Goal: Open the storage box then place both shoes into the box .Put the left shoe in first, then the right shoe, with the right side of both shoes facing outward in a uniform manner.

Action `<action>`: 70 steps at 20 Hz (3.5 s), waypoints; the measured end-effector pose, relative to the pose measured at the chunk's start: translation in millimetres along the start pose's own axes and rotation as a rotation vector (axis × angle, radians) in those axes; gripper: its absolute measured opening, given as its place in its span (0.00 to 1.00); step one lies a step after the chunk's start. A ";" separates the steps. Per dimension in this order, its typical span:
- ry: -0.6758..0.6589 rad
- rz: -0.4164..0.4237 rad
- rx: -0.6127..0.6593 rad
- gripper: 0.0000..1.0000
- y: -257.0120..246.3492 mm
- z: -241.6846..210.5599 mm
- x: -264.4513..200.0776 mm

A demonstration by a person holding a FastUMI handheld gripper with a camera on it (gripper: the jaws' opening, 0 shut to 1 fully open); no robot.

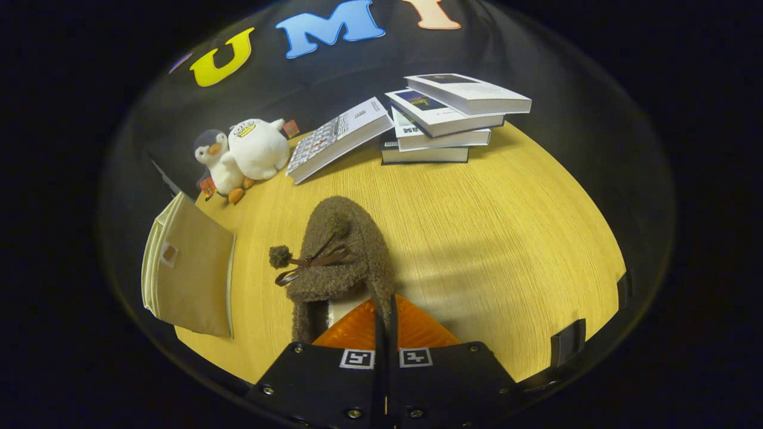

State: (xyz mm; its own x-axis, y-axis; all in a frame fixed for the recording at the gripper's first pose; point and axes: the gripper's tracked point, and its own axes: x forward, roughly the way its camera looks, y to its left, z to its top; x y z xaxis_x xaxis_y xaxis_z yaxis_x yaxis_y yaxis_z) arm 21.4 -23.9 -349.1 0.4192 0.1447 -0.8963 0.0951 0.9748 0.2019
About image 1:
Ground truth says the grey penguin plush toy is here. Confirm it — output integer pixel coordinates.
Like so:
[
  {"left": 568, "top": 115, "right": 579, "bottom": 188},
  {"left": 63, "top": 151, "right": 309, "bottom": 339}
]
[{"left": 193, "top": 129, "right": 256, "bottom": 205}]

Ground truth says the beige fabric storage box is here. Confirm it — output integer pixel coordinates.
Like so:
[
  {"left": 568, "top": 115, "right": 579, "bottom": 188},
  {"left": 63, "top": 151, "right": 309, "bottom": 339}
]
[{"left": 141, "top": 192, "right": 237, "bottom": 339}]

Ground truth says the brown fuzzy shoe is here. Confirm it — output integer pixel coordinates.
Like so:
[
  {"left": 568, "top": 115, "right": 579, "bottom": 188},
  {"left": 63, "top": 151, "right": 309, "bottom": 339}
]
[{"left": 268, "top": 195, "right": 395, "bottom": 345}]

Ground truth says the white book dark cover picture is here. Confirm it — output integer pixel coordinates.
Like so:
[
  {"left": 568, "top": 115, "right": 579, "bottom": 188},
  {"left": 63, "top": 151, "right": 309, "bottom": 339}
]
[{"left": 404, "top": 73, "right": 532, "bottom": 116}]

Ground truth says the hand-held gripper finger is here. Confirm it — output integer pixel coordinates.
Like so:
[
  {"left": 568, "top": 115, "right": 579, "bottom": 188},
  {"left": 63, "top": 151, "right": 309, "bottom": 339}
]
[
  {"left": 247, "top": 298, "right": 388, "bottom": 429},
  {"left": 390, "top": 295, "right": 519, "bottom": 429}
]

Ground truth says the black backdrop cloth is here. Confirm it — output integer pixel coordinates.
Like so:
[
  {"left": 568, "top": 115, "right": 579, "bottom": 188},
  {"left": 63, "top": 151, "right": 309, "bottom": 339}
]
[{"left": 98, "top": 0, "right": 677, "bottom": 334}]

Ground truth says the white book blue cover picture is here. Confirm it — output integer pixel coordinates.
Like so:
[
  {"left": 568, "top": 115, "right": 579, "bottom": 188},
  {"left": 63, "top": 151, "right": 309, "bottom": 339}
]
[{"left": 385, "top": 88, "right": 506, "bottom": 138}]

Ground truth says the black table clamp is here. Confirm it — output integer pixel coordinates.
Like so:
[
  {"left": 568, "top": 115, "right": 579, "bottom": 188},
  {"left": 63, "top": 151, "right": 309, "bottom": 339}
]
[{"left": 550, "top": 319, "right": 587, "bottom": 368}]

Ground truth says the white duck plush toy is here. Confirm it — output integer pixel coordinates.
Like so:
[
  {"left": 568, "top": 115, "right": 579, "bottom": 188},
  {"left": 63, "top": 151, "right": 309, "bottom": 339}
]
[{"left": 228, "top": 118, "right": 300, "bottom": 181}]

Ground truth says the white book black lettering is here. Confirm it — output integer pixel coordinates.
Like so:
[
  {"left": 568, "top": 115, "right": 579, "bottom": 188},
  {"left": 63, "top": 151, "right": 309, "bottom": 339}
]
[{"left": 392, "top": 107, "right": 492, "bottom": 151}]

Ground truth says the grey patterned cover book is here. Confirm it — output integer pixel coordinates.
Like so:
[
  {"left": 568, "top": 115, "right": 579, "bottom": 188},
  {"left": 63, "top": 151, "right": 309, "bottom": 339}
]
[{"left": 286, "top": 97, "right": 394, "bottom": 185}]

